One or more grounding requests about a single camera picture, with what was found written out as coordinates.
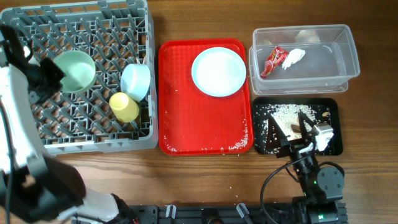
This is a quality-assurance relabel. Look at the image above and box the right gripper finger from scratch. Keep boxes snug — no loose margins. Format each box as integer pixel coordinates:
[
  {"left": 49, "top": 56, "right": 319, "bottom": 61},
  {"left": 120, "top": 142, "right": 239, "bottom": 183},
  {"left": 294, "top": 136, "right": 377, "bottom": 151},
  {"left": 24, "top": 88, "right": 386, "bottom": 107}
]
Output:
[
  {"left": 298, "top": 111, "right": 313, "bottom": 142},
  {"left": 266, "top": 116, "right": 288, "bottom": 152}
]

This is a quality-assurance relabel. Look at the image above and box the grey dishwasher rack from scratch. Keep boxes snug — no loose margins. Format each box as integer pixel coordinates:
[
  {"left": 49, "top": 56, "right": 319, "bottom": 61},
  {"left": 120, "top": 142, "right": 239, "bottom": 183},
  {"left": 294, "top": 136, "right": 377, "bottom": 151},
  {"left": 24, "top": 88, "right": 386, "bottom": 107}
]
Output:
[{"left": 1, "top": 1, "right": 159, "bottom": 155}]

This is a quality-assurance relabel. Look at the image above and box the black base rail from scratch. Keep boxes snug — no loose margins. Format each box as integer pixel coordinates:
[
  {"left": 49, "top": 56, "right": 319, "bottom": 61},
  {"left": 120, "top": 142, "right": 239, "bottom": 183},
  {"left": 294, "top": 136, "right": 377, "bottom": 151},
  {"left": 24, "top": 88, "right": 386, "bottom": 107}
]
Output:
[{"left": 124, "top": 202, "right": 348, "bottom": 224}]

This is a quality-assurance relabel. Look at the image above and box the clear plastic bin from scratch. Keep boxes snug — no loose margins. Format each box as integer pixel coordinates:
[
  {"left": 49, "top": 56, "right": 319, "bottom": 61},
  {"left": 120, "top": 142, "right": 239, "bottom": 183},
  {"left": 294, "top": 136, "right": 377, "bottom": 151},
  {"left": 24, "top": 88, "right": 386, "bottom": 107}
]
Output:
[{"left": 249, "top": 24, "right": 360, "bottom": 96}]

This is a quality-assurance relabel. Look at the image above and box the food scraps and rice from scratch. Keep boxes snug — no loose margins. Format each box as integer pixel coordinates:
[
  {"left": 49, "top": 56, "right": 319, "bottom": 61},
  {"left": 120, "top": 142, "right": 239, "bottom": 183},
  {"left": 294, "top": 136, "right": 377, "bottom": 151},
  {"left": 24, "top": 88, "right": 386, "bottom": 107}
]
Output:
[{"left": 253, "top": 104, "right": 331, "bottom": 154}]

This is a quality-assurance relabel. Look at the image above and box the white napkin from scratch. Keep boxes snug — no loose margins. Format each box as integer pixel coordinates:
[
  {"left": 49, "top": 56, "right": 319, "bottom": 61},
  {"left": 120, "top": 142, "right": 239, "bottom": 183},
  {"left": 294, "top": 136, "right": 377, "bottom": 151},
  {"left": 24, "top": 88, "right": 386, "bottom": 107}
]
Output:
[{"left": 282, "top": 49, "right": 305, "bottom": 70}]

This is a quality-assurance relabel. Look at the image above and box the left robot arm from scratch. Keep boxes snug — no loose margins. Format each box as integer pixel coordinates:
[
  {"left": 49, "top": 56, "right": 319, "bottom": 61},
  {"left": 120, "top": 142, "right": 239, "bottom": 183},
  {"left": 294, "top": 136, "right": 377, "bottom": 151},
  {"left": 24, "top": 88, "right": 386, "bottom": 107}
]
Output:
[{"left": 1, "top": 24, "right": 141, "bottom": 223}]

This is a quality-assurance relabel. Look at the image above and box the red plastic tray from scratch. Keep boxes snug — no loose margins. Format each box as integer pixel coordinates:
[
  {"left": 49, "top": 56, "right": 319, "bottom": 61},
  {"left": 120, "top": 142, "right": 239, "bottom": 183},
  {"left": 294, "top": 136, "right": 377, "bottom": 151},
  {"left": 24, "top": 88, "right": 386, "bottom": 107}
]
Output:
[{"left": 158, "top": 39, "right": 254, "bottom": 156}]

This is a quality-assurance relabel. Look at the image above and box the light blue bowl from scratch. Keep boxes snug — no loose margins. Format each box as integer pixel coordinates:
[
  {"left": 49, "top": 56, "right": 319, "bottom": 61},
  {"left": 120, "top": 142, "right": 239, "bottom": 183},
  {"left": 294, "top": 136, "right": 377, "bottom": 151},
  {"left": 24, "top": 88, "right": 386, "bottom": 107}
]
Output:
[{"left": 121, "top": 63, "right": 150, "bottom": 101}]

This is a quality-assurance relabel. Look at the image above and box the yellow plastic cup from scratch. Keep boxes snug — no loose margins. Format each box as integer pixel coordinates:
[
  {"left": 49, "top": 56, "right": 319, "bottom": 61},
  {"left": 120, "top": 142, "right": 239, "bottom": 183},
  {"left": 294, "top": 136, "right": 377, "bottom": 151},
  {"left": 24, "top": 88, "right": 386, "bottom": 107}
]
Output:
[{"left": 109, "top": 92, "right": 139, "bottom": 123}]

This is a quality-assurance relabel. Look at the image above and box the large light blue plate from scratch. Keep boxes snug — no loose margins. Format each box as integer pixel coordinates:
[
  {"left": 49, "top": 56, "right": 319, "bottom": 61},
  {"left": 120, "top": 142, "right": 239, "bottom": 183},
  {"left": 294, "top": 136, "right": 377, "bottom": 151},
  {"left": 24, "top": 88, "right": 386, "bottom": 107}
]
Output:
[{"left": 191, "top": 47, "right": 246, "bottom": 98}]

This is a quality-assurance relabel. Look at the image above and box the red snack wrapper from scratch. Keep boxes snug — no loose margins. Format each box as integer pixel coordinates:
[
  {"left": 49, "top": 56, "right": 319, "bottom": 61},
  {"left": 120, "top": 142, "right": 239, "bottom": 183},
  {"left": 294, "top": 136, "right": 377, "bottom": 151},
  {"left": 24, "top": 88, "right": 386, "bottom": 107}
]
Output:
[{"left": 260, "top": 46, "right": 289, "bottom": 79}]

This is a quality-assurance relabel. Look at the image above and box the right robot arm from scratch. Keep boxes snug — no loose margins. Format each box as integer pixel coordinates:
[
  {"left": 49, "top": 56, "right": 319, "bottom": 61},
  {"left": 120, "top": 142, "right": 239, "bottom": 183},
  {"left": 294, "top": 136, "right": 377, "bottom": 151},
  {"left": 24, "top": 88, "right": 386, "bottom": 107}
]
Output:
[{"left": 260, "top": 112, "right": 345, "bottom": 223}]

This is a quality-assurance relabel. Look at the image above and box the black plastic tray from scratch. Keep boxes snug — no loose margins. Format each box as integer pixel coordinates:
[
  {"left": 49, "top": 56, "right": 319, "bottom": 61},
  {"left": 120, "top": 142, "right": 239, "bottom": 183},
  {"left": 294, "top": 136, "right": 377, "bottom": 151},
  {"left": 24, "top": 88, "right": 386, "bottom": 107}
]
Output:
[{"left": 252, "top": 97, "right": 343, "bottom": 156}]

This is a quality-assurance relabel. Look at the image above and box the green bowl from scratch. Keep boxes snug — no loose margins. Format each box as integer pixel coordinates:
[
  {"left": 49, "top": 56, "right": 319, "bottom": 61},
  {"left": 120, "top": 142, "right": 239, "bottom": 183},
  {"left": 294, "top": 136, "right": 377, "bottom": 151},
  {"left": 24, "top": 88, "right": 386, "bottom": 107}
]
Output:
[{"left": 53, "top": 50, "right": 96, "bottom": 93}]

